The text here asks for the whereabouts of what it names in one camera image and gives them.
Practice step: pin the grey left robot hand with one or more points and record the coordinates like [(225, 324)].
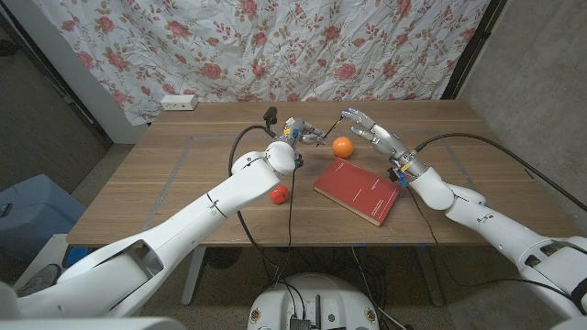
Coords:
[(307, 135)]

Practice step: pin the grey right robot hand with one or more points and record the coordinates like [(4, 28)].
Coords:
[(385, 137)]

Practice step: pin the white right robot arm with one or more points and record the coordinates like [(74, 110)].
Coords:
[(481, 220)]

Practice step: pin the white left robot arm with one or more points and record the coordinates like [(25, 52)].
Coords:
[(220, 201)]

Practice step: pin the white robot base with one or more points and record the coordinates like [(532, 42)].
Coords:
[(316, 298)]

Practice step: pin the clear spray bottle black top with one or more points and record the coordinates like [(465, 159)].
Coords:
[(270, 114)]

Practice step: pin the red notebook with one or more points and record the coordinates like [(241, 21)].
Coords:
[(357, 188)]

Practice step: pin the orange fruit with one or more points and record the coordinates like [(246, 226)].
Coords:
[(343, 147)]

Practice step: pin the red ball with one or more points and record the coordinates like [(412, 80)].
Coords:
[(280, 195)]

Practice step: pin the floral fabric backdrop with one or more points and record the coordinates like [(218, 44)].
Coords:
[(257, 46)]

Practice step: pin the black backdrop pole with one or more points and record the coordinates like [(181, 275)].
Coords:
[(474, 46)]

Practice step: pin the white power strip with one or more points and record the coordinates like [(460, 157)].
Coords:
[(179, 102)]

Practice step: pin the black round floor fan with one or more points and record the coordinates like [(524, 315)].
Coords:
[(222, 257)]

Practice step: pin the metal table leg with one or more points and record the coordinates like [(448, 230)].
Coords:
[(431, 279), (192, 279)]

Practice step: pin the blue black floor object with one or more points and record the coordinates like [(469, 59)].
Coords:
[(75, 256)]

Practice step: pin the blue storage bin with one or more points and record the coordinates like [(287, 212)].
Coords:
[(36, 211)]

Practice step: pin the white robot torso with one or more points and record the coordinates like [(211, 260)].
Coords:
[(91, 324)]

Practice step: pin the person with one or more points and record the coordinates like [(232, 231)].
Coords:
[(39, 278)]

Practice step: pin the black phone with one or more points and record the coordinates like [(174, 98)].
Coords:
[(4, 210)]

